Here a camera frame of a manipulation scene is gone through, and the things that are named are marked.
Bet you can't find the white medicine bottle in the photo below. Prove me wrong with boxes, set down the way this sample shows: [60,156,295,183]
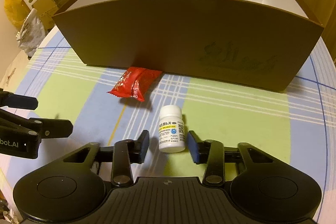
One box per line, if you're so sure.
[158,105,186,153]

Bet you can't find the red snack packet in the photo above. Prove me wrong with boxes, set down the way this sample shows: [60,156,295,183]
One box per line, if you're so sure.
[108,67,162,102]

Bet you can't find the yellow plastic bag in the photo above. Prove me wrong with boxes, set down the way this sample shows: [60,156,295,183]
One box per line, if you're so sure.
[3,0,30,31]

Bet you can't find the checkered tablecloth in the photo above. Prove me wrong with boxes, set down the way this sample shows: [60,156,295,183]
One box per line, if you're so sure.
[1,28,335,223]

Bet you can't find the brown cardboard storage box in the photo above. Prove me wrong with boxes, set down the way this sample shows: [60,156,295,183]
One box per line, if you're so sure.
[53,0,323,92]

